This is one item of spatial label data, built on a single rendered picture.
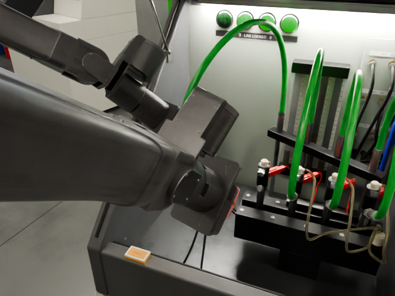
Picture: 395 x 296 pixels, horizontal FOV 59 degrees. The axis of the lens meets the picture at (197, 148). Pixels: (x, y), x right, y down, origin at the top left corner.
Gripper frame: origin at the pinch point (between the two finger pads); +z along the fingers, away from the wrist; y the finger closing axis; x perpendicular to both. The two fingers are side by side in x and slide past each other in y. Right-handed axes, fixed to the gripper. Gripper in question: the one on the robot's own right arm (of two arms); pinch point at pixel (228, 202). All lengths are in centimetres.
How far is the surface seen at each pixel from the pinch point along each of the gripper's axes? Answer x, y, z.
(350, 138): -10.7, 18.9, 11.4
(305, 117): -3.0, 19.3, 8.4
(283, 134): 12.0, 24.2, 41.7
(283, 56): 13.6, 38.5, 24.6
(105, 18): 260, 110, 153
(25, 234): 161, -70, 103
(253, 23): 15.1, 35.8, 7.7
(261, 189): 6.6, 6.4, 29.3
